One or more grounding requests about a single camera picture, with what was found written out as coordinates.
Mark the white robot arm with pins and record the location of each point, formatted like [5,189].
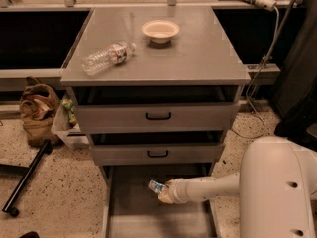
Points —
[276,184]

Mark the clear plastic water bottle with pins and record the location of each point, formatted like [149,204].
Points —
[104,59]

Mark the top grey drawer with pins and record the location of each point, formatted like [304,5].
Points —
[136,109]

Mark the grey drawer cabinet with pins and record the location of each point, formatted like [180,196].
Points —
[199,55]

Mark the black stand leg with caster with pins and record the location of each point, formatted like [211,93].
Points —
[25,173]

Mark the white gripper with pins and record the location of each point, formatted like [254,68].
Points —
[181,189]

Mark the black office chair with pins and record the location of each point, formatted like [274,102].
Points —
[294,124]

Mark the white paper bowl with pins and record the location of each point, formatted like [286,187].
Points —
[160,31]

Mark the bottom open grey drawer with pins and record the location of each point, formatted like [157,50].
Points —
[133,211]

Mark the middle grey drawer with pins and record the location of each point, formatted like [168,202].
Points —
[156,148]

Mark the crushed redbull can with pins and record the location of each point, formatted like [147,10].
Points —
[156,187]

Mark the clear plastic bin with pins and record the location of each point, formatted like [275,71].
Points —
[66,126]

